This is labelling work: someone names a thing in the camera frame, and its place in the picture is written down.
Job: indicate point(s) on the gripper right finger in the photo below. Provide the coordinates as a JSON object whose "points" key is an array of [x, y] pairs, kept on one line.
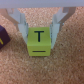
{"points": [[59, 20]]}

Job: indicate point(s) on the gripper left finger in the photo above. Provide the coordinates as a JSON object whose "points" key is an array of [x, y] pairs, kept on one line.
{"points": [[20, 20]]}

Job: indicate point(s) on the purple block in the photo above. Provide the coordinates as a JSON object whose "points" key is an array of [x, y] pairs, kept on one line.
{"points": [[2, 37]]}

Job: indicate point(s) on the yellow block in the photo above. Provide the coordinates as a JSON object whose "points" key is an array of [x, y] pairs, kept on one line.
{"points": [[38, 41]]}

